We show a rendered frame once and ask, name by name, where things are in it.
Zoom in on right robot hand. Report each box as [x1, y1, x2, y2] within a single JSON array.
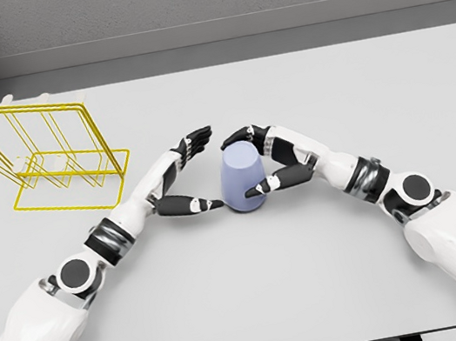
[[217, 111, 338, 203]]

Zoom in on yellow wire cup holder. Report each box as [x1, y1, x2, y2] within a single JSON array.
[[0, 75, 139, 229]]

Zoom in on lavender plastic cup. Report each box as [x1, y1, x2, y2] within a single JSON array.
[[213, 137, 272, 217]]

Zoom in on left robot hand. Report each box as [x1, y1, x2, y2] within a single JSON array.
[[123, 124, 227, 225]]

